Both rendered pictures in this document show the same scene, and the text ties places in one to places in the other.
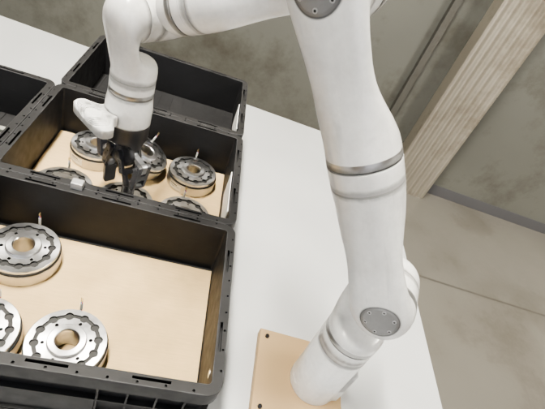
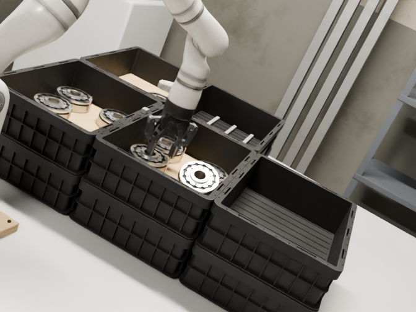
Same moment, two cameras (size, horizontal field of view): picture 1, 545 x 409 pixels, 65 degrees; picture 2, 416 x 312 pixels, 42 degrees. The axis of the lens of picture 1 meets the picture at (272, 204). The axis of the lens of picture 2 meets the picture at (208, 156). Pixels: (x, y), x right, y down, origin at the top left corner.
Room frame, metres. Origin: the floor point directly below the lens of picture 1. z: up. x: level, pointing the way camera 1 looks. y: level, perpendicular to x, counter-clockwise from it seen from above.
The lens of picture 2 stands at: (1.26, -0.81, 1.45)
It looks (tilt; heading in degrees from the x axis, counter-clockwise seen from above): 23 degrees down; 117
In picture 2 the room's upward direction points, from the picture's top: 24 degrees clockwise
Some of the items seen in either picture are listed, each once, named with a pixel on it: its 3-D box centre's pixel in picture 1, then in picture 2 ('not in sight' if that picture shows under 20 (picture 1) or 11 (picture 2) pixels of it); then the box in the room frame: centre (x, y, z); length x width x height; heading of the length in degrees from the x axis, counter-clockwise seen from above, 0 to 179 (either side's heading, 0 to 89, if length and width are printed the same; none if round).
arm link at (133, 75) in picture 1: (133, 45); (199, 52); (0.58, 0.28, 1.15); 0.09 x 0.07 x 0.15; 159
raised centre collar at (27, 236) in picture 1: (23, 245); (118, 116); (0.39, 0.32, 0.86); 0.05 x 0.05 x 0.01
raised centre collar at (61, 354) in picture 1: (66, 340); (53, 101); (0.28, 0.17, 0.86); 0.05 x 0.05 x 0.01
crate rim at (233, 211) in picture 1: (138, 152); (182, 148); (0.64, 0.27, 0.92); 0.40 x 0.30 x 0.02; 106
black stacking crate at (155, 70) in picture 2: not in sight; (143, 88); (0.24, 0.58, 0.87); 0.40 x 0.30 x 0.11; 106
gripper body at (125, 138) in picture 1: (124, 138); (176, 116); (0.58, 0.28, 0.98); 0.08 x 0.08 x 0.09
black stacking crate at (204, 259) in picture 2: not in sight; (264, 258); (0.93, 0.36, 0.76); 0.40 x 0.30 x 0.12; 106
